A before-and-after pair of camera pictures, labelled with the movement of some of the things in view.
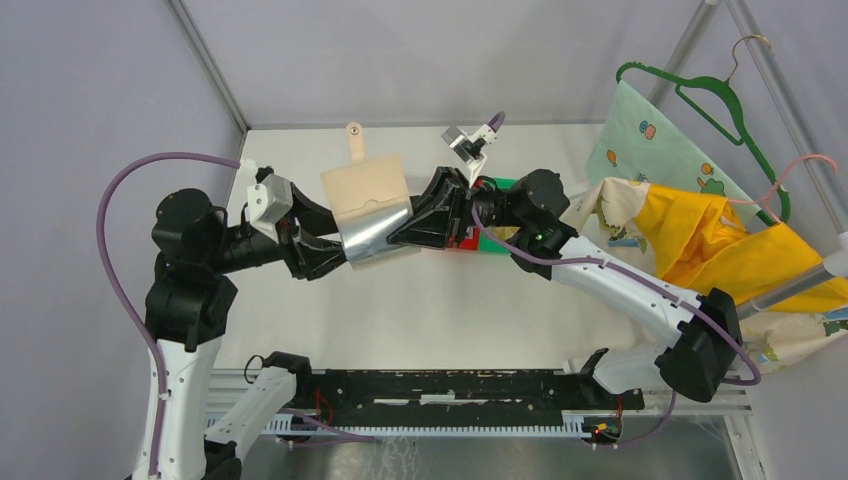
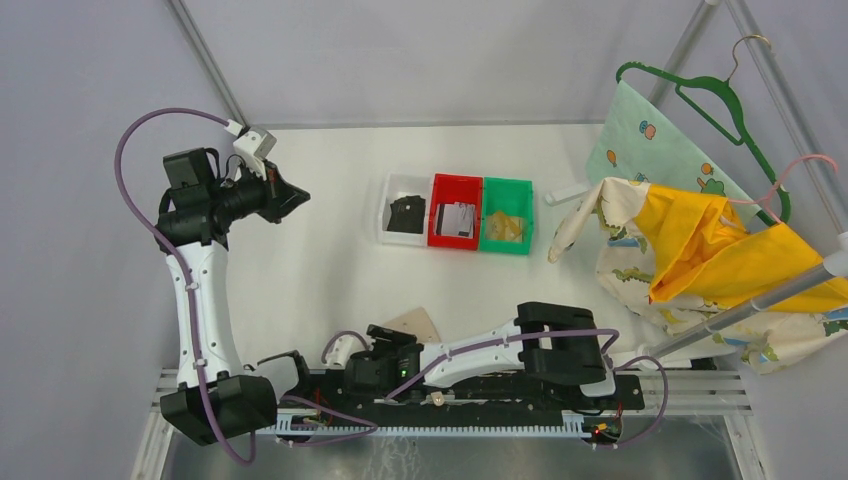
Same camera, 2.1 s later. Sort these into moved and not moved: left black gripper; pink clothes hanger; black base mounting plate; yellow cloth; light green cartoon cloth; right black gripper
Moved: left black gripper; right black gripper
Not moved: yellow cloth; pink clothes hanger; light green cartoon cloth; black base mounting plate
